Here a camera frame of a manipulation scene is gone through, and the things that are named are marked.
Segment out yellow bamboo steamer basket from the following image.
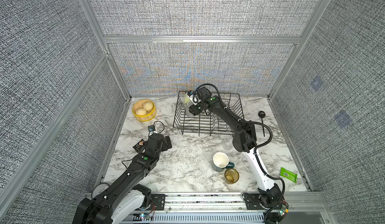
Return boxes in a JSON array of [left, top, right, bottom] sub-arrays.
[[132, 99, 157, 122]]

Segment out steamed bun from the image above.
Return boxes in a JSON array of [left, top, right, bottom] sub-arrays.
[[143, 101, 154, 112], [135, 108, 147, 116]]

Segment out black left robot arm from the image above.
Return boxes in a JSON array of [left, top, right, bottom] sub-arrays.
[[72, 133, 172, 224]]

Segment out grey mug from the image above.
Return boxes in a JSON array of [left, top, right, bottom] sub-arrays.
[[184, 101, 194, 118]]

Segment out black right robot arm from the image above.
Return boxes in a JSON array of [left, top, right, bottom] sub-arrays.
[[187, 83, 285, 209]]

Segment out amber glass cup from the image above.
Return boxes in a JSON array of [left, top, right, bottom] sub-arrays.
[[225, 168, 240, 184]]

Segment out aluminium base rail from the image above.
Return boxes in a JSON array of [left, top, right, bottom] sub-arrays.
[[123, 191, 337, 224]]

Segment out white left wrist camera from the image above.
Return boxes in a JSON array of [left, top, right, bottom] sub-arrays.
[[148, 125, 157, 136]]

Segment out small brown black packet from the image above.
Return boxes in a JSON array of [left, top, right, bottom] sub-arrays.
[[133, 139, 144, 153]]

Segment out black wire dish rack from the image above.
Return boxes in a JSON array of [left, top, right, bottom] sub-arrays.
[[173, 91, 244, 136]]

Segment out light green mug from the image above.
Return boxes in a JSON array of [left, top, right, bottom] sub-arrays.
[[183, 92, 192, 107]]

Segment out green snack packet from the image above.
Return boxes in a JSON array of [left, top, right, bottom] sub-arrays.
[[280, 167, 298, 183]]

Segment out dark green mug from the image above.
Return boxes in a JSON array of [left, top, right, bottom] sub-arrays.
[[211, 152, 235, 172]]

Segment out black ladle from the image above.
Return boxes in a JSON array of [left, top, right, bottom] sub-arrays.
[[258, 111, 266, 136]]

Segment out right steamed bun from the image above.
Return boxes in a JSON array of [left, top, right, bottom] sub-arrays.
[[143, 101, 154, 112]]

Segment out left steamed bun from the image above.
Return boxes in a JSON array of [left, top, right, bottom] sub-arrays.
[[135, 108, 147, 116]]

